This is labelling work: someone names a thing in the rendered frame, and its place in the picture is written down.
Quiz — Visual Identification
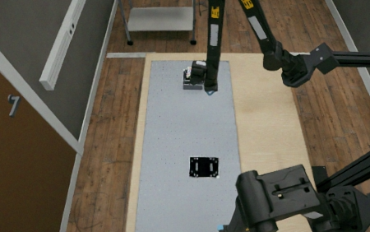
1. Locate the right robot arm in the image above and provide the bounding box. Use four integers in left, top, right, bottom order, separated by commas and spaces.
190, 0, 308, 87

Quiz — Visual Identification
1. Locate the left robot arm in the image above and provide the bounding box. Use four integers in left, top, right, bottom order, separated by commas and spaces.
223, 164, 363, 232

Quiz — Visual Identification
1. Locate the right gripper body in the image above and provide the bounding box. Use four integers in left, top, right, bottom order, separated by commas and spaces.
204, 77, 218, 91

